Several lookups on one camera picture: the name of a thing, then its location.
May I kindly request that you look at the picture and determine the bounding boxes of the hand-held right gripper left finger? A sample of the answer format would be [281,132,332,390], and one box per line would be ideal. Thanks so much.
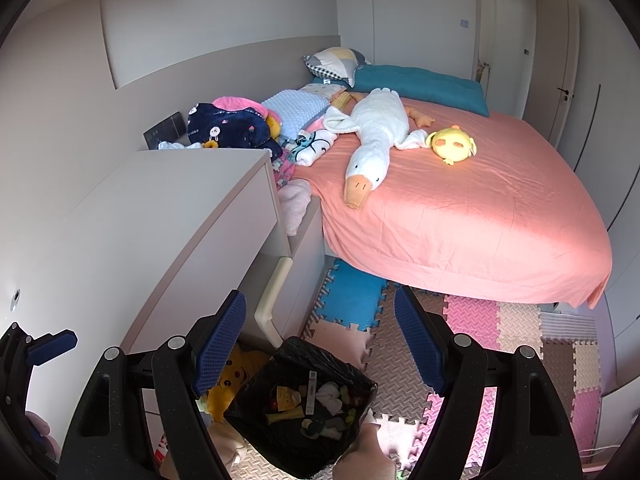
[57,289,248,480]

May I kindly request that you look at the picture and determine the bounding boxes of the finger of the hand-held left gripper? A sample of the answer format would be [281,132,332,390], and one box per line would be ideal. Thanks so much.
[0,400,56,466]
[0,321,79,411]

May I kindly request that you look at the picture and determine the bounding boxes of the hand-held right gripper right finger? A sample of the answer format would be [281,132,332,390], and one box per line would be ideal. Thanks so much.
[393,285,583,480]

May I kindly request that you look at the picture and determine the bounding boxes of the trash bin with black bag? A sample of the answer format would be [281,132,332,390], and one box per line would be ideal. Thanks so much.
[222,336,378,478]

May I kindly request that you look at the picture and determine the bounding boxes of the yellow soybean snack bag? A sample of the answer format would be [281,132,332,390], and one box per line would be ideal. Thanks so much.
[276,385,301,411]

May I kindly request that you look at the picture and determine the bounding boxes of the pink soft object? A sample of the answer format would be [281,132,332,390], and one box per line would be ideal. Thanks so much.
[25,410,53,453]

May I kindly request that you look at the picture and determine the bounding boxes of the yellow cartoon plush toy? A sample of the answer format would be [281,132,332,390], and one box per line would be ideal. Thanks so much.
[202,345,271,421]

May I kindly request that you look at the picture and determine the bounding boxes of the pastel foam puzzle floor mats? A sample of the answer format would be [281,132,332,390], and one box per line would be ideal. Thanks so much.
[300,260,606,476]

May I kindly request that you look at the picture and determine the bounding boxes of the yellow paper packet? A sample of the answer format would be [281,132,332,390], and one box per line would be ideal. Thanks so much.
[265,407,306,426]

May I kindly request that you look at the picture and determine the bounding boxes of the cream cloth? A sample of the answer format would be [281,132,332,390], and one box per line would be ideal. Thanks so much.
[207,422,251,476]

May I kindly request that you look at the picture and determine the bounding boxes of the white crumpled cloth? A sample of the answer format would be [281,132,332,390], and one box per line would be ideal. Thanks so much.
[316,382,343,416]

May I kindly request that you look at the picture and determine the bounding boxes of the white low cabinet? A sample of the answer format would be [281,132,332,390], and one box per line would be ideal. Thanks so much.
[255,194,327,348]

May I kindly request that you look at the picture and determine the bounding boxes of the red and white package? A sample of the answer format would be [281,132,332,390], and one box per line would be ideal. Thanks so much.
[152,432,176,467]

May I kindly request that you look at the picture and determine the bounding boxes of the person's leg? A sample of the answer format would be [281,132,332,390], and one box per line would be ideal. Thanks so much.
[332,422,401,480]

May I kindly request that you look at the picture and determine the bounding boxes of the bed with pink sheet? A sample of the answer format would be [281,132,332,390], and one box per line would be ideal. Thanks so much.
[292,100,613,309]

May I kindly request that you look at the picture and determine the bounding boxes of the white desk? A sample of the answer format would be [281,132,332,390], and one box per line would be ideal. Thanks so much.
[0,150,292,361]

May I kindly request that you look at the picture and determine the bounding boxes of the pale pink fluffy towel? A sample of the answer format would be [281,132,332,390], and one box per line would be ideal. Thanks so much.
[277,179,313,238]

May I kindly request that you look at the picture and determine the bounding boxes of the yellow chick plush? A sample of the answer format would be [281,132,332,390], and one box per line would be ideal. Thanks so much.
[426,126,478,167]

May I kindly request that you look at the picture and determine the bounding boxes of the white goose plush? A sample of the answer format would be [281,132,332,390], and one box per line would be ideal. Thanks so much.
[322,87,436,210]

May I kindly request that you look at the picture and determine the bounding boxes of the navy printed blanket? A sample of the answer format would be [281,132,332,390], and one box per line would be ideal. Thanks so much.
[187,101,283,158]

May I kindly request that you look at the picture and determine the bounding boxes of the white printed cloth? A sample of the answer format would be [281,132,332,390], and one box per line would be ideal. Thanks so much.
[290,129,338,167]

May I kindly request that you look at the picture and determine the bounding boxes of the white wardrobe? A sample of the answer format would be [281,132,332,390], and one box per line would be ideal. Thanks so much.
[575,10,640,391]

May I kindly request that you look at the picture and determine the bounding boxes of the pink fleece cloth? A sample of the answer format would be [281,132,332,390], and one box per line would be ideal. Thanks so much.
[212,95,268,116]

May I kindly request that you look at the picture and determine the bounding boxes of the light blue dotted blanket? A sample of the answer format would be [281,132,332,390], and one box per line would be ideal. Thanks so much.
[261,89,331,141]

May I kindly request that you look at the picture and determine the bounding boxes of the teal long pillow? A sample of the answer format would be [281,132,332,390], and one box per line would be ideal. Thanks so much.
[352,65,490,117]

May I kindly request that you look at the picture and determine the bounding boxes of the pastel patterned cushion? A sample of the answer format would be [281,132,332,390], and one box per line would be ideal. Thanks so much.
[299,81,351,103]

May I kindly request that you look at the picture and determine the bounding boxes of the checked patchwork pillow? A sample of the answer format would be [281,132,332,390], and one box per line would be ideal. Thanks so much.
[303,48,372,82]

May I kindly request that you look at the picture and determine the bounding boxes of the white room door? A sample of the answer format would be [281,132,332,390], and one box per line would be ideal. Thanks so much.
[472,0,541,121]

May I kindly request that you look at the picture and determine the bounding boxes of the white cable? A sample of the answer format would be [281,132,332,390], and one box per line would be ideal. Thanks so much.
[580,441,626,457]

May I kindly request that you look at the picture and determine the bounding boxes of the dark wall switch panel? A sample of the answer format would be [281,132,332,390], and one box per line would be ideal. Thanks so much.
[143,111,187,151]

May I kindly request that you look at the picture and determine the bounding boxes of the white door with black handle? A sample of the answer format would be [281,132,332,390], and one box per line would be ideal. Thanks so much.
[537,0,582,148]

